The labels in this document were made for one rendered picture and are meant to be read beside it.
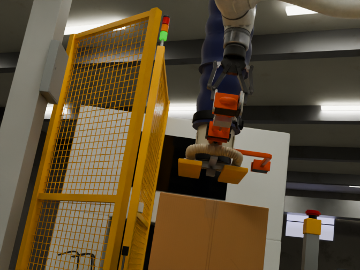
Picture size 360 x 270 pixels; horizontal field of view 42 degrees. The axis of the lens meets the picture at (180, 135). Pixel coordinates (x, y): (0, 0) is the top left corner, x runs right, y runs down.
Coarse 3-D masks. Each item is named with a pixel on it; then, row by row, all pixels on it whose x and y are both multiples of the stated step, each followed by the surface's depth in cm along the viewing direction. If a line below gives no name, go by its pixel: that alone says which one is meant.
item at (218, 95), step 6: (216, 96) 150; (222, 96) 150; (228, 96) 150; (234, 96) 150; (216, 102) 149; (216, 108) 150; (222, 108) 150; (228, 108) 149; (234, 108) 149; (216, 114) 156; (222, 114) 156; (228, 114) 155; (234, 114) 154
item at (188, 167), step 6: (180, 162) 193; (186, 162) 193; (192, 162) 193; (198, 162) 193; (180, 168) 205; (186, 168) 203; (192, 168) 201; (198, 168) 199; (180, 174) 220; (186, 174) 217; (192, 174) 215; (198, 174) 213
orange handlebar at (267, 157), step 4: (220, 100) 149; (224, 100) 148; (228, 100) 148; (232, 100) 148; (236, 100) 149; (232, 104) 149; (228, 116) 162; (212, 128) 178; (216, 128) 177; (220, 128) 175; (224, 128) 175; (228, 128) 174; (224, 132) 182; (208, 140) 202; (220, 144) 202; (244, 152) 214; (248, 152) 214; (252, 152) 214; (256, 152) 214; (260, 152) 215; (256, 156) 215; (260, 156) 214; (264, 156) 214; (268, 156) 214; (264, 160) 222; (268, 160) 218; (260, 164) 232; (264, 164) 229
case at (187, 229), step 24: (168, 216) 169; (192, 216) 169; (216, 216) 169; (240, 216) 169; (264, 216) 169; (168, 240) 167; (192, 240) 167; (216, 240) 167; (240, 240) 167; (264, 240) 167; (168, 264) 164; (192, 264) 164; (216, 264) 164; (240, 264) 165
